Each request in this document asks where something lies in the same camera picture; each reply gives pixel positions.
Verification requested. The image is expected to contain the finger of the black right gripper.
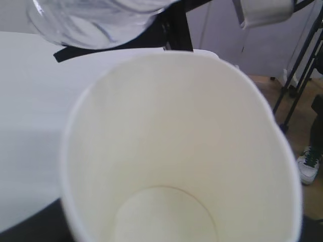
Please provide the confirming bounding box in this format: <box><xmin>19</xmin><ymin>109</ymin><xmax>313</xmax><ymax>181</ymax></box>
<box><xmin>159</xmin><ymin>0</ymin><xmax>209</xmax><ymax>52</ymax></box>
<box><xmin>53</xmin><ymin>25</ymin><xmax>167</xmax><ymax>63</ymax></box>

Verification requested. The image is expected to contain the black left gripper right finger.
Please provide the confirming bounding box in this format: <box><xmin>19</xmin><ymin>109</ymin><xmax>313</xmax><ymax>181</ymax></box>
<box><xmin>300</xmin><ymin>215</ymin><xmax>323</xmax><ymax>242</ymax></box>

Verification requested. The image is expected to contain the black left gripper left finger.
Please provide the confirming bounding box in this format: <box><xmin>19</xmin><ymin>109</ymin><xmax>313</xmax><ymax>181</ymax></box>
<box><xmin>1</xmin><ymin>199</ymin><xmax>73</xmax><ymax>242</ymax></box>

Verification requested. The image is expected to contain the clear water bottle green label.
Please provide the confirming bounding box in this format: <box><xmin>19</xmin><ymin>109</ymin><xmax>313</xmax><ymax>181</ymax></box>
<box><xmin>26</xmin><ymin>0</ymin><xmax>174</xmax><ymax>49</ymax></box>

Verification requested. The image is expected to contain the white paper cup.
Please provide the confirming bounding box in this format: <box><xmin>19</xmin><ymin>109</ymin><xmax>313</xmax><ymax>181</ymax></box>
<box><xmin>60</xmin><ymin>51</ymin><xmax>302</xmax><ymax>241</ymax></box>

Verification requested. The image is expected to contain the white green sneaker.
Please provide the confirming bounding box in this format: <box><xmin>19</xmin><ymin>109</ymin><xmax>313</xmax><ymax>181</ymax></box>
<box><xmin>297</xmin><ymin>146</ymin><xmax>322</xmax><ymax>185</ymax></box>

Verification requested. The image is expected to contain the black tripod stand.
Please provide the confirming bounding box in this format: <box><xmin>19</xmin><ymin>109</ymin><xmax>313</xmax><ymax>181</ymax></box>
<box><xmin>272</xmin><ymin>0</ymin><xmax>323</xmax><ymax>132</ymax></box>

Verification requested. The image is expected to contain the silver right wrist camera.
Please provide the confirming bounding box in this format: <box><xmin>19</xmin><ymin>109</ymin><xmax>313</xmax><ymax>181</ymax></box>
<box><xmin>232</xmin><ymin>0</ymin><xmax>294</xmax><ymax>29</ymax></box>

